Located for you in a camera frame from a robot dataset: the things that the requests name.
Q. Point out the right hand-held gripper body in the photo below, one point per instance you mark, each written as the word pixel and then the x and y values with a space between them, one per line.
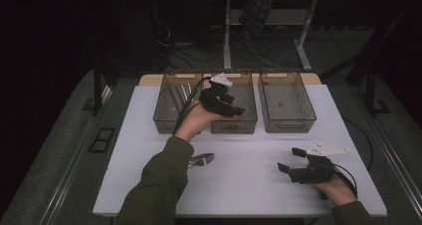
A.
pixel 315 172

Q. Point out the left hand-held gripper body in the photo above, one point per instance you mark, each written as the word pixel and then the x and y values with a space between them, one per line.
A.
pixel 214 99

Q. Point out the translucent grey plastic bin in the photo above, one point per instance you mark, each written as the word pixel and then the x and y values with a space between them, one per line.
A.
pixel 245 92
pixel 166 109
pixel 285 95

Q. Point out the person's left hand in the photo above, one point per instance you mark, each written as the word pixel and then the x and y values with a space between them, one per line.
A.
pixel 195 118

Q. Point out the person's right hand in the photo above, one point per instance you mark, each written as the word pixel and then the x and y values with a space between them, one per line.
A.
pixel 336 191

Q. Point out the white table cover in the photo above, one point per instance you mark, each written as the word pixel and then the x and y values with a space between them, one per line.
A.
pixel 249 185

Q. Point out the white metal desk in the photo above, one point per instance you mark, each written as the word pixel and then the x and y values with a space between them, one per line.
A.
pixel 227 36

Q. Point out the black metal stand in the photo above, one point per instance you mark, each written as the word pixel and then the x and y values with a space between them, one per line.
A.
pixel 97 95
pixel 371 92

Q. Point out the dark patterned hanging cloth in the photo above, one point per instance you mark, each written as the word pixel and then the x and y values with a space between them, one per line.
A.
pixel 257 9

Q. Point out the metal floor rail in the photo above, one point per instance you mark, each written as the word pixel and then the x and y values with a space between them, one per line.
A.
pixel 403 175
pixel 71 172

